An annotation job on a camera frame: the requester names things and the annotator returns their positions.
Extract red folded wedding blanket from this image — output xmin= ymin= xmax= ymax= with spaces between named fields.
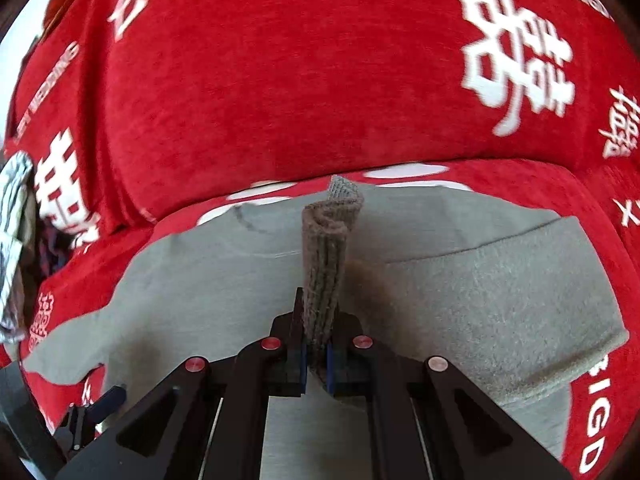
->
xmin=0 ymin=158 xmax=640 ymax=480

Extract grey white crumpled cloth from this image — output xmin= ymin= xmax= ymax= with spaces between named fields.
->
xmin=1 ymin=152 xmax=37 ymax=344

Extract red wedding quilt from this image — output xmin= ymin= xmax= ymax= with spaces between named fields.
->
xmin=4 ymin=0 xmax=639 ymax=235

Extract grey knit sweater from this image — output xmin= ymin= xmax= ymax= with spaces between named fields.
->
xmin=22 ymin=174 xmax=630 ymax=480

